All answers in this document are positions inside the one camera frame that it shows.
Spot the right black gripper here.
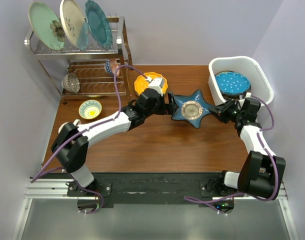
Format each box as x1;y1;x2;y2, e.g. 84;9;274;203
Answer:
207;98;244;124

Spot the clear glass plate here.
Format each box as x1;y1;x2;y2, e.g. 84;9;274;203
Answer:
181;100;203;120

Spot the dark blue scalloped plate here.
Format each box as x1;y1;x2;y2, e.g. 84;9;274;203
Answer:
171;89;211;129

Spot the bright blue dotted plate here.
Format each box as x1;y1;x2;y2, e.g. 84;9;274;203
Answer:
214;71;251;95

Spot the orange dotted plate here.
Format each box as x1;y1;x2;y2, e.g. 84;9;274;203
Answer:
134;72;168;96

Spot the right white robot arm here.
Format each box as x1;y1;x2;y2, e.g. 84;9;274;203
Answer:
209;96;286;201

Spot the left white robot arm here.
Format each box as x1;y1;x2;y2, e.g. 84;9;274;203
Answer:
51;88;178;196

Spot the white plastic bin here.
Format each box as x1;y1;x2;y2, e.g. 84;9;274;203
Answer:
208;56;274;105

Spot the blue orange patterned bowl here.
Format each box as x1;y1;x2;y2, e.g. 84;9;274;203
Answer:
104;58;120;77

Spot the yellow blue patterned bowl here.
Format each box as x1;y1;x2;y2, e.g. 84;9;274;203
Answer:
78;99;102;120

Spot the metal dish rack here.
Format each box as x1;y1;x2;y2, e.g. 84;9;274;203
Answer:
24;16;133;101

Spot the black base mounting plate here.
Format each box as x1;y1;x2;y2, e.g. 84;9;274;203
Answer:
67;171;246;210

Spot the grey patterned bowl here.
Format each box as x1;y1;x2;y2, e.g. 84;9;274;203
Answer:
61;72;80;94

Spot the small light blue plate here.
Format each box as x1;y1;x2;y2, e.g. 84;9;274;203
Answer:
76;22;89;51

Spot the cream ceramic mug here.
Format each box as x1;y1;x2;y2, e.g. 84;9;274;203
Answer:
58;119;81;133

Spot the teal scalloped plate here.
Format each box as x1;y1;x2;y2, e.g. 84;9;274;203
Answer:
85;0;113;50

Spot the cream floral plate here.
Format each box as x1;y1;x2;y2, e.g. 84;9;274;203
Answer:
59;0;86;48

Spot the mint green flower plate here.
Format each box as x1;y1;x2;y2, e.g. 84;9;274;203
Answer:
28;1;65;51

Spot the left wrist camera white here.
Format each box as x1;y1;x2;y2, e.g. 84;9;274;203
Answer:
146;77;166;96

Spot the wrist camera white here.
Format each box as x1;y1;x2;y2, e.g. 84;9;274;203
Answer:
146;77;166;96
244;92;252;100

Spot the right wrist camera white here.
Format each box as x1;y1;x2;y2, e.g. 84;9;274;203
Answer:
244;92;252;100

